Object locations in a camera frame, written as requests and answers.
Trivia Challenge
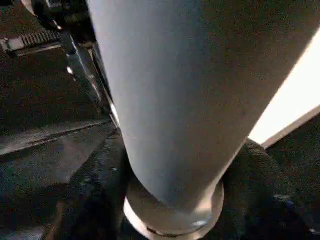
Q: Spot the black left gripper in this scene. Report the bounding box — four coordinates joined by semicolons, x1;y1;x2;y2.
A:
0;31;101;141

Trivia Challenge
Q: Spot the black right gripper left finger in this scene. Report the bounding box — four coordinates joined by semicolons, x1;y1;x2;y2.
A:
49;134;131;240

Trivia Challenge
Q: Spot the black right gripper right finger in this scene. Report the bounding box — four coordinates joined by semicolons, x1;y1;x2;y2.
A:
209;138;320;240

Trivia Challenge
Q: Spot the white plastic table top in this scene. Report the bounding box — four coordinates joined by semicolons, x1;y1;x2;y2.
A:
248;37;320;150

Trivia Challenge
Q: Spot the white plastic table leg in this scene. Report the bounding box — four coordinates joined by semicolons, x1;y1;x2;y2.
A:
88;0;320;238

